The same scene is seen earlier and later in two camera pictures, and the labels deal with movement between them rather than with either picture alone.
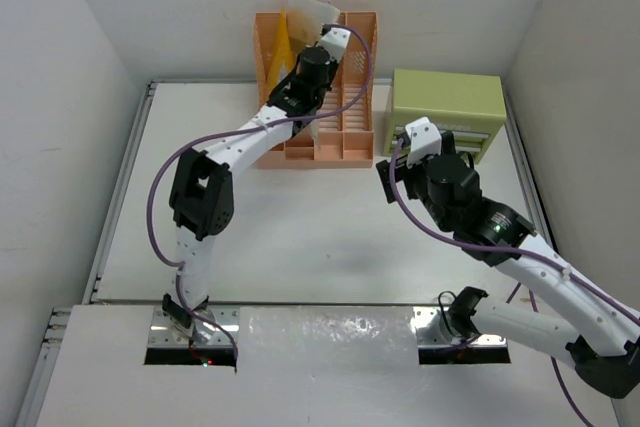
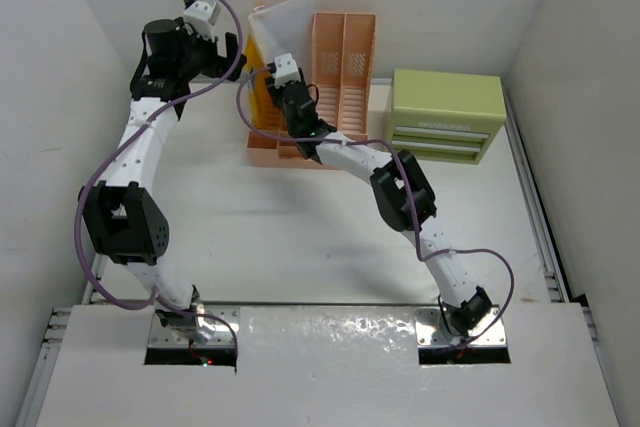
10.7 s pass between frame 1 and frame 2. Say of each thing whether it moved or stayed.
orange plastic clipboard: moved
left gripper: moved
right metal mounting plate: stayed
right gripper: moved
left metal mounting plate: stayed
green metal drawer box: stayed
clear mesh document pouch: moved
